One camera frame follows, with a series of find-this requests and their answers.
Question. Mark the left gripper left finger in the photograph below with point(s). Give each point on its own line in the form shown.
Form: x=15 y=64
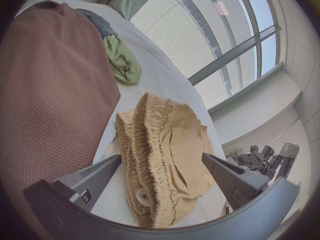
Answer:
x=82 y=184

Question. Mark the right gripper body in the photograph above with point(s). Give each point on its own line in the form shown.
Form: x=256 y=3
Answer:
x=251 y=160

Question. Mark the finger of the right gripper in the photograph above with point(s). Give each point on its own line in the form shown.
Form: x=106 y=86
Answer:
x=235 y=156
x=240 y=162

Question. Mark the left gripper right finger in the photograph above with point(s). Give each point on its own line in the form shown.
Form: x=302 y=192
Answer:
x=237 y=184

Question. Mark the tan shorts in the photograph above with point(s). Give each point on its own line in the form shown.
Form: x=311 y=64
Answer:
x=180 y=144

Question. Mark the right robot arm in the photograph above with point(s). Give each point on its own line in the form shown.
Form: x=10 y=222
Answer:
x=290 y=150

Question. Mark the bed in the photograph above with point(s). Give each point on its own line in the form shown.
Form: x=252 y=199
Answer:
x=155 y=66

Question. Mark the brown shorts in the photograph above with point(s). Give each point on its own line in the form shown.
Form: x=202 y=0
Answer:
x=50 y=84

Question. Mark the window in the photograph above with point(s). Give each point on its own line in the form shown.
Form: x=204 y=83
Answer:
x=200 y=46

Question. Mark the green garment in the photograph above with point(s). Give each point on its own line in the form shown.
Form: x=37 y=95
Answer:
x=122 y=64

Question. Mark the black garment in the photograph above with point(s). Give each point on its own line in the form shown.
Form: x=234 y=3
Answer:
x=97 y=21

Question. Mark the grey-green curtain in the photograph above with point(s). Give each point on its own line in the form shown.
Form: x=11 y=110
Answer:
x=130 y=1

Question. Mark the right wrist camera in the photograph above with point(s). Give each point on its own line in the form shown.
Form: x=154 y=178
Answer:
x=254 y=148

